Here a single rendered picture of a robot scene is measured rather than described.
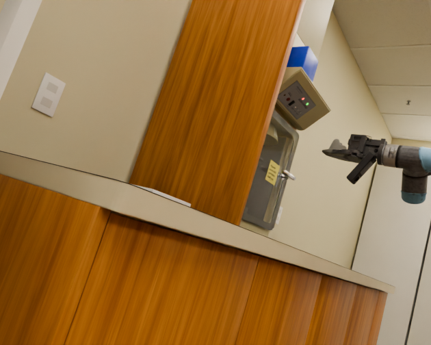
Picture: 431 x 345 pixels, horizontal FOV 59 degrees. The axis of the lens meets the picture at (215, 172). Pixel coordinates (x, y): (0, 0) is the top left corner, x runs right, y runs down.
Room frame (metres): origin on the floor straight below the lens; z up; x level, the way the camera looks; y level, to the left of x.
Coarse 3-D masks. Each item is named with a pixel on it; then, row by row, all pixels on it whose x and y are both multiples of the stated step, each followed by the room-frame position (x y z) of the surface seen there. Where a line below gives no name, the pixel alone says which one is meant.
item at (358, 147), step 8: (352, 136) 1.25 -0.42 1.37; (360, 136) 1.24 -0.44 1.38; (352, 144) 1.25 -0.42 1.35; (360, 144) 1.23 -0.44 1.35; (368, 144) 1.24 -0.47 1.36; (376, 144) 1.22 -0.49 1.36; (384, 144) 1.20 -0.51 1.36; (352, 152) 1.25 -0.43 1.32; (360, 152) 1.24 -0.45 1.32; (368, 152) 1.23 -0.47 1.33; (376, 152) 1.24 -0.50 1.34; (352, 160) 1.29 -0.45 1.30; (360, 160) 1.26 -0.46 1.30
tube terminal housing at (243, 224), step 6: (294, 42) 1.30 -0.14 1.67; (300, 42) 1.33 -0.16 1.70; (276, 108) 1.31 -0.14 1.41; (282, 114) 1.35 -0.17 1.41; (288, 120) 1.39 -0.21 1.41; (294, 126) 1.44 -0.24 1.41; (240, 222) 1.29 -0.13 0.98; (246, 222) 1.33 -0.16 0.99; (246, 228) 1.33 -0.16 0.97; (252, 228) 1.37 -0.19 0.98; (258, 228) 1.40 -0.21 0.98; (264, 234) 1.45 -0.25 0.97
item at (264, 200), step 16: (272, 128) 1.29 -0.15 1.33; (288, 128) 1.37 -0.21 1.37; (272, 144) 1.32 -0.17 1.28; (288, 144) 1.40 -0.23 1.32; (272, 160) 1.34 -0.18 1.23; (288, 160) 1.43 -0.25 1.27; (256, 176) 1.28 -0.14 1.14; (256, 192) 1.30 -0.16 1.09; (272, 192) 1.39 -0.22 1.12; (256, 208) 1.33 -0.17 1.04; (272, 208) 1.41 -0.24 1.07; (256, 224) 1.35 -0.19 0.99; (272, 224) 1.44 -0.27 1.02
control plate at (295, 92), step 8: (288, 88) 1.21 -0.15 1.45; (296, 88) 1.22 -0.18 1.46; (280, 96) 1.23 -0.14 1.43; (288, 96) 1.24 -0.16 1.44; (296, 96) 1.26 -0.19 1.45; (304, 96) 1.27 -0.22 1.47; (296, 104) 1.30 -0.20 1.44; (304, 104) 1.31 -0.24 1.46; (312, 104) 1.32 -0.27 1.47; (296, 112) 1.34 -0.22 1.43; (304, 112) 1.35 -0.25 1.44
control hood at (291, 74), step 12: (288, 72) 1.17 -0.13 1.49; (300, 72) 1.16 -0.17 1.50; (288, 84) 1.19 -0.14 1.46; (300, 84) 1.21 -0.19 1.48; (312, 84) 1.23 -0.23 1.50; (312, 96) 1.28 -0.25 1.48; (312, 108) 1.35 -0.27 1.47; (324, 108) 1.37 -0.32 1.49; (300, 120) 1.39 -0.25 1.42; (312, 120) 1.42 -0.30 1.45
